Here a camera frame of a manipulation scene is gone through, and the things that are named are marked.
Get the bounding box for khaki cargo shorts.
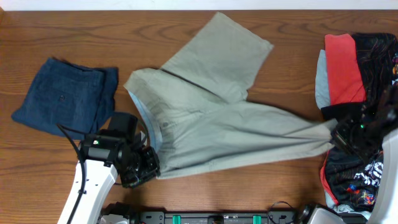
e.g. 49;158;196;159
124;13;336;179

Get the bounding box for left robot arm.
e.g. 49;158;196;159
58;134;160;223

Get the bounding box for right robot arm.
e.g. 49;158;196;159
302;129;397;224

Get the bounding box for black printed shirt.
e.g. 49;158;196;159
320;33;397;213

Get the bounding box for red garment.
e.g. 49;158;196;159
319;33;367;205

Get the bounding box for light blue garment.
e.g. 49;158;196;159
315;50;331;109

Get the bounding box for folded navy blue shorts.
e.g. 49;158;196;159
11;58;118;140

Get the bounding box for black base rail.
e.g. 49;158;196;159
98;201;312;224

